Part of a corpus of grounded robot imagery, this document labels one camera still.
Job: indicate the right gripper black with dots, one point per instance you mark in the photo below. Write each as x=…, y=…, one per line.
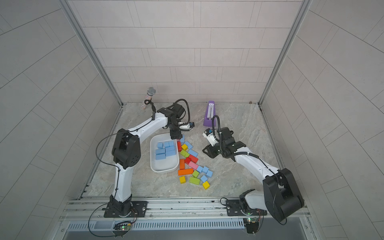
x=211, y=152

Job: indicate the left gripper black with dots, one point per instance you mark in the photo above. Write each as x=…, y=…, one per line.
x=176, y=135

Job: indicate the white plastic tray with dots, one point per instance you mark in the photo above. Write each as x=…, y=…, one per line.
x=169, y=164

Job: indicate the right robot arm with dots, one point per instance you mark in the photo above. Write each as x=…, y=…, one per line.
x=281, y=196

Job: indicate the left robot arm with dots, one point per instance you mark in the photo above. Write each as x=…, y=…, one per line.
x=126, y=150

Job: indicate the blue cube right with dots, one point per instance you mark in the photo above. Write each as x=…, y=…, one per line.
x=209, y=174

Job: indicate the blue cube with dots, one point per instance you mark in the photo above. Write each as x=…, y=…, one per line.
x=203, y=179
x=209, y=174

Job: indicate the rhinestone silver microphone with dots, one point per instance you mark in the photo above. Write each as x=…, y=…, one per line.
x=150, y=93

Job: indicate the red block by tray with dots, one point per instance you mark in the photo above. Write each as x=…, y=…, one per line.
x=179, y=146

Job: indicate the purple metronome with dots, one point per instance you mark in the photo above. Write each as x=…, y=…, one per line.
x=210, y=112

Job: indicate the red block centre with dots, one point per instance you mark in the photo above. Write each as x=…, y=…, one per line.
x=190, y=159

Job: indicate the pink block centre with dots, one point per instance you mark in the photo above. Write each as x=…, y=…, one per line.
x=193, y=165

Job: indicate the blue cube front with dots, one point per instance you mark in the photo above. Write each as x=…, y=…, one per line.
x=203, y=179

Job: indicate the small green cube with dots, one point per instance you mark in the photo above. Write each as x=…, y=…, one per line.
x=195, y=174

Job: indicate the green block upper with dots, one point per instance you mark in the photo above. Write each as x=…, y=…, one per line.
x=184, y=153

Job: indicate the green block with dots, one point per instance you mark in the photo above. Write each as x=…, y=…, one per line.
x=184, y=153
x=194, y=180

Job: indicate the yellow cube front right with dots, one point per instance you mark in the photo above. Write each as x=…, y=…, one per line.
x=206, y=185

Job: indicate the short orange block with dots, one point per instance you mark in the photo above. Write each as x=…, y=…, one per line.
x=182, y=164

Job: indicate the green block front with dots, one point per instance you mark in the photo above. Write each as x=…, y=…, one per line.
x=194, y=180

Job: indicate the long orange block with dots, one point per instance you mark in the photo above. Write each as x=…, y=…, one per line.
x=185, y=172

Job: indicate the yellow cube front left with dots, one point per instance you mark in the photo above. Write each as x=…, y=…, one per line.
x=183, y=180

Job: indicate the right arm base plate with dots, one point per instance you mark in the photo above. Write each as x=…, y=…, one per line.
x=239, y=208

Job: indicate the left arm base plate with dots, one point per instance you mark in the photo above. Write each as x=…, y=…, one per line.
x=128, y=209

